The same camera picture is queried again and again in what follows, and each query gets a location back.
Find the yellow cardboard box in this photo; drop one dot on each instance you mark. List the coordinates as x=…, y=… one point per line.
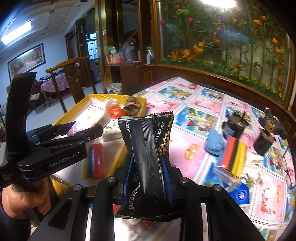
x=119, y=157

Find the red plastic bag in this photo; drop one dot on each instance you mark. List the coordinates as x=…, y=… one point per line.
x=115, y=111

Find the pink cups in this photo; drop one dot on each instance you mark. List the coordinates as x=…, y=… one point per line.
x=118, y=59

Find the wooden chair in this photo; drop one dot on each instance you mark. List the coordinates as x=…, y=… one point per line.
x=71, y=76

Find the orange black yellow sponge pack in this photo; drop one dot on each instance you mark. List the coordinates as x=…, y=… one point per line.
x=233, y=153

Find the green packet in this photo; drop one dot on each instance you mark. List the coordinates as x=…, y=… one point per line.
x=111, y=50

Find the brown fabric bundle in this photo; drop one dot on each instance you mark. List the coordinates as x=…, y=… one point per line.
x=132, y=105

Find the person's left forearm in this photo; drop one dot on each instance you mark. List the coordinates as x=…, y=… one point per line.
x=9, y=227

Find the black snack packet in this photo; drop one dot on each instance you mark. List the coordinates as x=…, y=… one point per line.
x=143, y=148

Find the white bucket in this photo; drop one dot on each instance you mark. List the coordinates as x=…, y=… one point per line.
x=114, y=88

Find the white crumpled cloth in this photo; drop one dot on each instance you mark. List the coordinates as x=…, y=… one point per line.
x=252, y=173

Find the white bottle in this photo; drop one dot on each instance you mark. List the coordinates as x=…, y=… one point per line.
x=148, y=59

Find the person's left hand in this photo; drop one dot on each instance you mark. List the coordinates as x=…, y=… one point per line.
x=20, y=201

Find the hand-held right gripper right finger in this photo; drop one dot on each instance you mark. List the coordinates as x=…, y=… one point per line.
x=167, y=178

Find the table with purple cloth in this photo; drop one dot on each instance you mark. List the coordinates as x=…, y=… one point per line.
x=55, y=82

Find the framed wall painting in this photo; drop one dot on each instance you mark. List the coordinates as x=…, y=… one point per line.
x=25, y=61

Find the black motor with shaft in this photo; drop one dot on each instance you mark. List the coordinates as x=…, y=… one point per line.
x=233, y=128

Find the blue tissue packet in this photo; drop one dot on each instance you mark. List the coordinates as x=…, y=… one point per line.
x=240, y=194

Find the black motor with wooden spool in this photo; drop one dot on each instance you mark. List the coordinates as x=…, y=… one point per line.
x=263, y=141

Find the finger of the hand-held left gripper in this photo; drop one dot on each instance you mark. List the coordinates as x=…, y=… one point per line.
x=90, y=135
x=57, y=129

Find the blue cloth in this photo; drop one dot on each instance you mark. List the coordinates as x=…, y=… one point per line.
x=215, y=142

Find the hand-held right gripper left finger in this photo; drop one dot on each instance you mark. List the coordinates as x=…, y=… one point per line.
x=127, y=178

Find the purple framed eyeglasses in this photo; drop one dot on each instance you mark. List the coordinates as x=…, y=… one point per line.
x=283, y=165

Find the glass flower display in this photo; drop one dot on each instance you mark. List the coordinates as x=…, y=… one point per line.
x=219, y=46

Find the grey thermos jug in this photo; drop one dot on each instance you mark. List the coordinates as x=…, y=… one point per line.
x=128, y=52

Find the ceiling light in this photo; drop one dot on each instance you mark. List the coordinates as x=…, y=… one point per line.
x=16, y=32

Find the black metal gear housing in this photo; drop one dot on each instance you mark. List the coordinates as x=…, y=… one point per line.
x=281, y=129

